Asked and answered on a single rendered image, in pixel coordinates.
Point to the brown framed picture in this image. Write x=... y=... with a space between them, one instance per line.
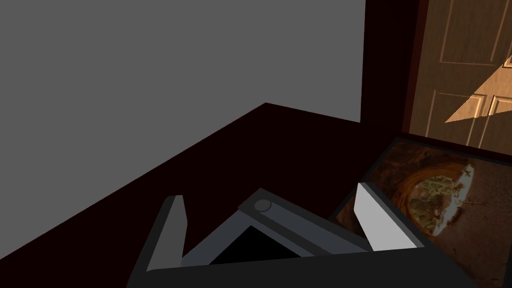
x=480 y=228

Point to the brown wooden panel door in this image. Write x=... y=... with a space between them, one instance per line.
x=460 y=40

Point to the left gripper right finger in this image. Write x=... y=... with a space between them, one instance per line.
x=380 y=224

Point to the grey device with black screen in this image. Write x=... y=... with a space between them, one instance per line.
x=288 y=224

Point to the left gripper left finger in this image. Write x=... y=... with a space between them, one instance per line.
x=170 y=236

